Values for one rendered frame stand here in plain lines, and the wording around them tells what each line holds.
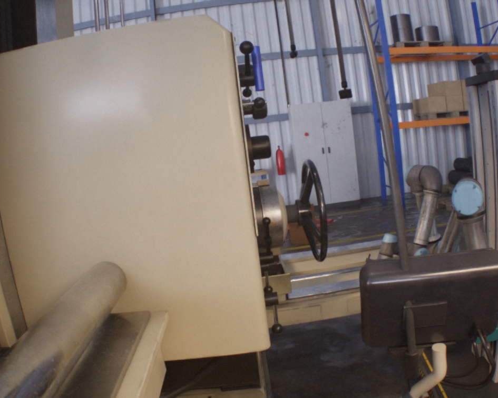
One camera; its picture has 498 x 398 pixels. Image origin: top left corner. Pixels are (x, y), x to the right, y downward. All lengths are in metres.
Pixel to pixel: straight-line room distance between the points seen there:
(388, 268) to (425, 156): 8.94
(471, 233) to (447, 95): 7.16
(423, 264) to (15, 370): 0.79
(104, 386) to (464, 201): 1.29
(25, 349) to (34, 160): 0.56
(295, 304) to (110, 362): 1.59
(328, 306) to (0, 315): 1.68
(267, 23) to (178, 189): 8.36
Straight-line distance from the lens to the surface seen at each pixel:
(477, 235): 1.65
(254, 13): 9.31
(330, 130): 8.51
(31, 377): 0.63
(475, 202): 1.59
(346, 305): 2.34
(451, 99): 8.75
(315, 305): 2.30
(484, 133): 2.14
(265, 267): 1.54
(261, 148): 1.25
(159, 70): 1.02
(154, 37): 1.04
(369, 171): 9.41
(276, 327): 1.27
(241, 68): 1.37
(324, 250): 1.45
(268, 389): 2.79
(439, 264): 0.96
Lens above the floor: 1.60
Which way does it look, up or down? 8 degrees down
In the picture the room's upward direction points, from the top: 7 degrees counter-clockwise
